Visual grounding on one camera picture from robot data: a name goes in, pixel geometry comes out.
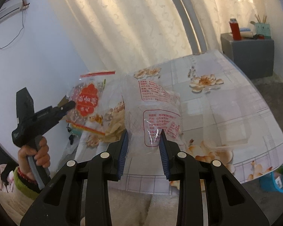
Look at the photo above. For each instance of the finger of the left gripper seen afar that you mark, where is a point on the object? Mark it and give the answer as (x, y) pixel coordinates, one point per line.
(60, 112)

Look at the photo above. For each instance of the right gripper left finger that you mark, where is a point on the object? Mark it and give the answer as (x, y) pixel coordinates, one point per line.
(59, 202)

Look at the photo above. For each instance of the floral plastic tablecloth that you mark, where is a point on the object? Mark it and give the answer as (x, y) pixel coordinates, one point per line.
(223, 117)

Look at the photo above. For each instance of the white air conditioner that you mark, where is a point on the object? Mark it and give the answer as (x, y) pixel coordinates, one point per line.
(12, 7)

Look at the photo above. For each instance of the grey cabinet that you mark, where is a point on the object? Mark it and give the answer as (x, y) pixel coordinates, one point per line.
(255, 57)

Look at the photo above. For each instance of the teal utensil holder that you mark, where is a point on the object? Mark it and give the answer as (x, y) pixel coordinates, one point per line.
(261, 27)

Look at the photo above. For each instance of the snack bag with red label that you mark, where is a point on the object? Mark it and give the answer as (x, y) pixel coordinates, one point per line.
(99, 107)

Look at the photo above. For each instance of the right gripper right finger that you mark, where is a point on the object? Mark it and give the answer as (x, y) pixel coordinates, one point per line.
(227, 202)

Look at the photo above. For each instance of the clear bag with red text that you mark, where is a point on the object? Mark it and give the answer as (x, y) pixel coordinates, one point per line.
(149, 110)

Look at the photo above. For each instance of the cream patterned curtain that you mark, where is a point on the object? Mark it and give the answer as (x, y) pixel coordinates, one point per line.
(132, 34)

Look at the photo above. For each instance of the red thermos bottle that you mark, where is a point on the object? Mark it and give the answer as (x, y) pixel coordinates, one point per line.
(235, 30)

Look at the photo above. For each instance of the green sleeve forearm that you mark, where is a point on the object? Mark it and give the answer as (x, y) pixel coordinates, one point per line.
(25, 185)

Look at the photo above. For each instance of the person's left hand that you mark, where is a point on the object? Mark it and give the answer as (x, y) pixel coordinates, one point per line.
(41, 157)

